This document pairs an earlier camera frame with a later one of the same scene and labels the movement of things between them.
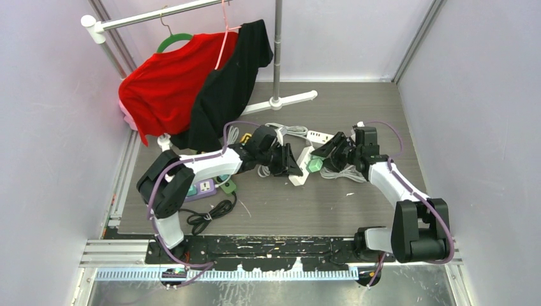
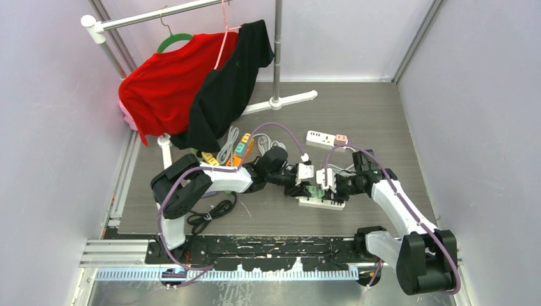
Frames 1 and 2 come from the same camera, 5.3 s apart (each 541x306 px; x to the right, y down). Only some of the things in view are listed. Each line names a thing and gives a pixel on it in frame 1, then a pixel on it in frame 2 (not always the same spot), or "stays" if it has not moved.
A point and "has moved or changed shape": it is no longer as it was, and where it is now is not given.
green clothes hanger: [173, 38] stays
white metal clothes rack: [96, 30] stays
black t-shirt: [227, 95] stays
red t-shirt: [160, 89] stays
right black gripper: [326, 149] -> [338, 195]
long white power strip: [302, 160] has moved or changed shape
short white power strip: [318, 137] stays
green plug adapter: [314, 164] -> [312, 190]
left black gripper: [287, 162] -> [296, 190]
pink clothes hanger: [227, 29] stays
